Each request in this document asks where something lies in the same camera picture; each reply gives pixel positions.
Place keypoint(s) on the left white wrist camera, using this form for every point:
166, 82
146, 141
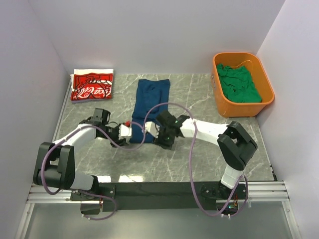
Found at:
125, 130

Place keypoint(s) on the dark blue t-shirt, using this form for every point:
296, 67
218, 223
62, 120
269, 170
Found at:
150, 93

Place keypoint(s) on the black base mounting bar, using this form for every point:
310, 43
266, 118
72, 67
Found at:
156, 195

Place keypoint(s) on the folded red coca-cola t-shirt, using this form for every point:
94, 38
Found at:
89, 87

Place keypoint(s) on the orange plastic bin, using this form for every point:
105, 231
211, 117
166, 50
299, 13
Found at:
229, 109

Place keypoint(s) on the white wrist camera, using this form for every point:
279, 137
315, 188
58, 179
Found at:
152, 128
125, 130

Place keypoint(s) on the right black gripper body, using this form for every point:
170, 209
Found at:
165, 139

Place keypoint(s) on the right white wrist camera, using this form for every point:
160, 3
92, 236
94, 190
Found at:
152, 128

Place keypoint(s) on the aluminium extrusion rail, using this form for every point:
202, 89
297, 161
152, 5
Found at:
244, 191

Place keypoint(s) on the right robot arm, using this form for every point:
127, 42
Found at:
235, 143

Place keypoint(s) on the green t-shirt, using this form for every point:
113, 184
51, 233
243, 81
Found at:
237, 84

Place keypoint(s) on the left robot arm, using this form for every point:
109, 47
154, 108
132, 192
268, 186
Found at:
55, 164

